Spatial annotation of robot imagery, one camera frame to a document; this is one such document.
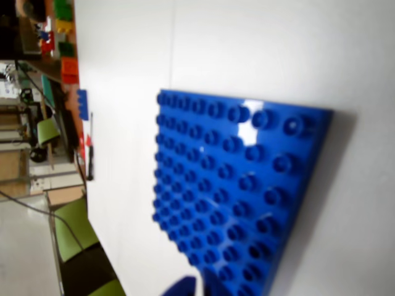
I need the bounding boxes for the green office chair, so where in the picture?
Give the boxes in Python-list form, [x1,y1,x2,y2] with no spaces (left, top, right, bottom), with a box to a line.
[51,197,127,296]

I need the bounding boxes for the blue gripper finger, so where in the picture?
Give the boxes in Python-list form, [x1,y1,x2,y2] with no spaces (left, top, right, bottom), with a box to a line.
[162,275,198,296]

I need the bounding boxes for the blue toy block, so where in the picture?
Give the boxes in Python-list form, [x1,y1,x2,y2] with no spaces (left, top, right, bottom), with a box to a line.
[77,88,89,120]

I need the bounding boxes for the green toy block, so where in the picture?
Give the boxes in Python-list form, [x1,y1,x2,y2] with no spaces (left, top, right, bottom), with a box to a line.
[54,0,75,20]
[57,41,77,59]

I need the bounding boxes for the black red screwdriver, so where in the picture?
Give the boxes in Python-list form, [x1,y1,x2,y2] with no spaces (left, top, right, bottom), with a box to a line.
[86,112,95,182]

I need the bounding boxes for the small green chair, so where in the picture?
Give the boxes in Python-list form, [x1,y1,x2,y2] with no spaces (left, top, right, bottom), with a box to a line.
[36,118,62,148]

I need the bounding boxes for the red toy block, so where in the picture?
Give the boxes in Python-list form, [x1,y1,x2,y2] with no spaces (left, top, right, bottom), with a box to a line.
[39,30,57,57]

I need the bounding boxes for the blue 8x8 base plate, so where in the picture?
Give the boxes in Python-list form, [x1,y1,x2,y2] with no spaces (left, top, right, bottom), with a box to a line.
[151,88,335,296]

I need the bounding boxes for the yellow toy block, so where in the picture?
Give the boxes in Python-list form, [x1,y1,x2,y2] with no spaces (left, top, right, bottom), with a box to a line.
[55,18,75,35]

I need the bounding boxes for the orange toy block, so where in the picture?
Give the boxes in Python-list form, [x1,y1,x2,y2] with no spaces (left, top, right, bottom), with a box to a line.
[60,57,80,84]

